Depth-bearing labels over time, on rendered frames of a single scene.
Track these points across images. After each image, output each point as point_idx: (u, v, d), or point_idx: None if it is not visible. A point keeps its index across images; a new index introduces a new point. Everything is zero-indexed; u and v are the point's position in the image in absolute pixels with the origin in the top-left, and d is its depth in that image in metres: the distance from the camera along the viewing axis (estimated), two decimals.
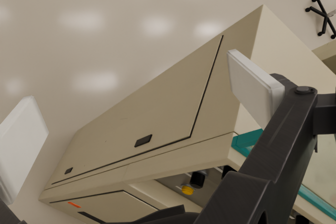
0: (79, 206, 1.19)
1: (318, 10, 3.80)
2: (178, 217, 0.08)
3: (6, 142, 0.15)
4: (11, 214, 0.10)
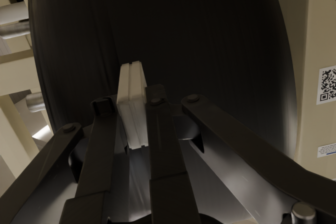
0: None
1: None
2: (178, 217, 0.08)
3: (132, 95, 0.17)
4: (109, 176, 0.11)
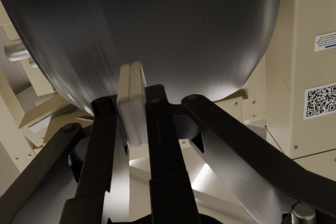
0: None
1: None
2: (178, 217, 0.08)
3: (132, 95, 0.17)
4: (109, 176, 0.11)
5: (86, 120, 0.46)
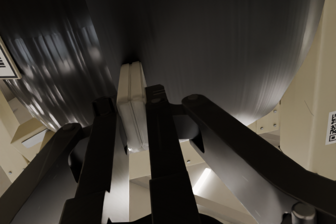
0: None
1: None
2: (178, 217, 0.08)
3: (132, 96, 0.17)
4: (109, 177, 0.11)
5: None
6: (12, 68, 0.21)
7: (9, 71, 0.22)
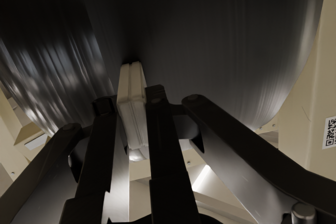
0: None
1: None
2: (178, 217, 0.08)
3: (132, 96, 0.17)
4: (109, 177, 0.11)
5: None
6: None
7: None
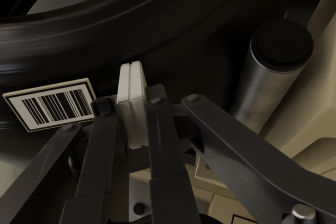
0: None
1: None
2: (178, 217, 0.08)
3: (132, 95, 0.17)
4: (109, 177, 0.11)
5: (93, 96, 0.22)
6: (39, 129, 0.23)
7: (33, 126, 0.23)
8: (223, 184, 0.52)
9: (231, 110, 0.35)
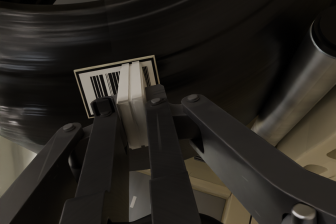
0: None
1: None
2: (178, 217, 0.08)
3: (132, 95, 0.17)
4: (109, 177, 0.11)
5: (156, 75, 0.23)
6: None
7: None
8: None
9: (271, 101, 0.35)
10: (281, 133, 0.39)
